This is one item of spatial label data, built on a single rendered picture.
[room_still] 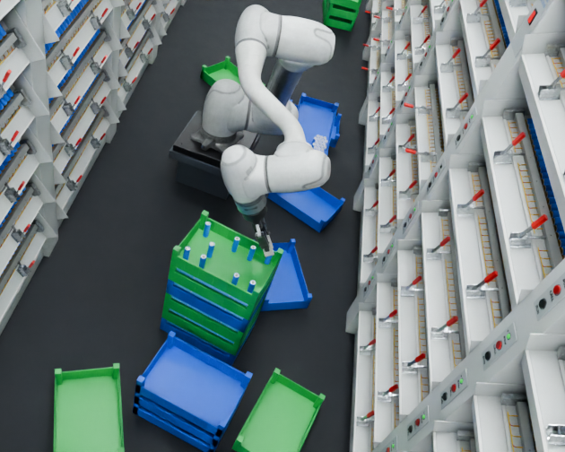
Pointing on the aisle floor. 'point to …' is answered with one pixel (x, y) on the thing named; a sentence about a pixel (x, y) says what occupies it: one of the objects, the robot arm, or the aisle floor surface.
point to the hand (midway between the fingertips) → (266, 246)
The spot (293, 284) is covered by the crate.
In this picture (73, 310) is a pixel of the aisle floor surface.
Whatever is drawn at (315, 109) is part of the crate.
